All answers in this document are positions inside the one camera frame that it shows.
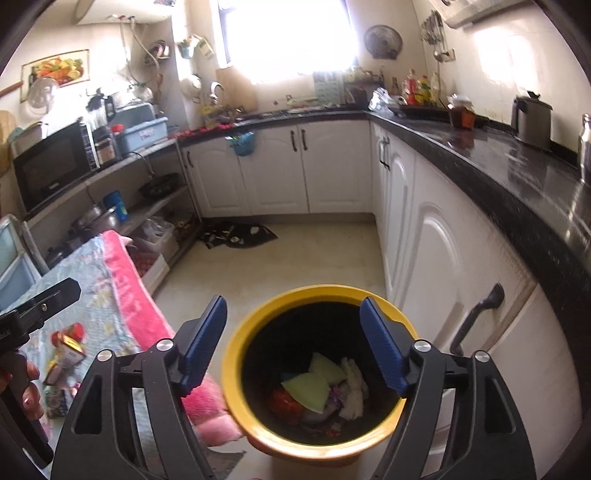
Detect red cylindrical candy tube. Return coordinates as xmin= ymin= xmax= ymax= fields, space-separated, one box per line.
xmin=50 ymin=322 xmax=85 ymax=347

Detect red white paper box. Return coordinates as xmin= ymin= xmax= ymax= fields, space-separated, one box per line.
xmin=43 ymin=332 xmax=86 ymax=386

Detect black green snack packet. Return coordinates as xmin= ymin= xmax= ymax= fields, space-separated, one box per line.
xmin=44 ymin=385 xmax=77 ymax=419

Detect red mesh plastic bag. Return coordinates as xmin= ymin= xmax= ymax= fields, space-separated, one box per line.
xmin=267 ymin=388 xmax=304 ymax=426

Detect purple candy wrapper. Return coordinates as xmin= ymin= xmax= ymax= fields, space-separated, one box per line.
xmin=327 ymin=382 xmax=351 ymax=410

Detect yellow rimmed trash bin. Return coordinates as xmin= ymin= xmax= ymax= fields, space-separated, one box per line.
xmin=221 ymin=285 xmax=405 ymax=464

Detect person's left hand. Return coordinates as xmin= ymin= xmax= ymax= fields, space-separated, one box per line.
xmin=0 ymin=361 xmax=44 ymax=421

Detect hello kitty tablecloth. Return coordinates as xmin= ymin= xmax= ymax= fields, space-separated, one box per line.
xmin=19 ymin=234 xmax=142 ymax=447

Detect teal plastic drawer unit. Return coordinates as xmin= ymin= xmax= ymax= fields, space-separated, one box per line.
xmin=0 ymin=214 xmax=49 ymax=311

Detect steel pots on shelf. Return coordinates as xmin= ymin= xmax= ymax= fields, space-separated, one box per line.
xmin=45 ymin=190 xmax=129 ymax=268

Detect metal shelf rack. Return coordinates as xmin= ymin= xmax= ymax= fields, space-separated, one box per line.
xmin=22 ymin=138 xmax=205 ymax=287

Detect black microwave oven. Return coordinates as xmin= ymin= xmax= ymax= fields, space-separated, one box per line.
xmin=13 ymin=119 xmax=99 ymax=213

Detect black frying pan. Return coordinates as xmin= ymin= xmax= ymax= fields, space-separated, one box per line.
xmin=139 ymin=173 xmax=179 ymax=200

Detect black floor mat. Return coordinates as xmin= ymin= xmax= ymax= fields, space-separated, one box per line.
xmin=198 ymin=220 xmax=277 ymax=249

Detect blue dish rack box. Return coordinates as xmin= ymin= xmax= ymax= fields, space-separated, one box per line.
xmin=116 ymin=117 xmax=168 ymax=156

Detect black blender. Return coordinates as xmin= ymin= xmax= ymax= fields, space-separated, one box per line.
xmin=86 ymin=89 xmax=120 ymax=168

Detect blue hanging basket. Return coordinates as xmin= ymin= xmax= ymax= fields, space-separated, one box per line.
xmin=225 ymin=131 xmax=256 ymax=157

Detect black granite countertop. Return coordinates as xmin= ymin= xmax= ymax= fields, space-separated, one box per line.
xmin=177 ymin=110 xmax=590 ymax=328

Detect wooden cutting board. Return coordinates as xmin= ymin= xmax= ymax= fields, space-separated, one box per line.
xmin=215 ymin=66 xmax=259 ymax=112

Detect white water heater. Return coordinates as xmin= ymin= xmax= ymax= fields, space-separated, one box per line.
xmin=73 ymin=0 xmax=185 ymax=25

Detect steel teapot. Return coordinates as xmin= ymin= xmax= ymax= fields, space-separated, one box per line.
xmin=578 ymin=113 xmax=591 ymax=185

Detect grey electric kettle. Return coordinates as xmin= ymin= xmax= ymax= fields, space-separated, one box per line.
xmin=511 ymin=91 xmax=553 ymax=151

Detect sauce bottles group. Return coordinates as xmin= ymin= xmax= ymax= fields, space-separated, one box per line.
xmin=403 ymin=69 xmax=446 ymax=107

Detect range hood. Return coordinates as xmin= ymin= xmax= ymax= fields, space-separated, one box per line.
xmin=430 ymin=0 xmax=526 ymax=29

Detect fruit picture frame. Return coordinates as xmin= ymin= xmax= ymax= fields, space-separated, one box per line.
xmin=20 ymin=49 xmax=90 ymax=102

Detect wall mounted small fan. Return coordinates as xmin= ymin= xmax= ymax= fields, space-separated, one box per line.
xmin=363 ymin=25 xmax=404 ymax=60

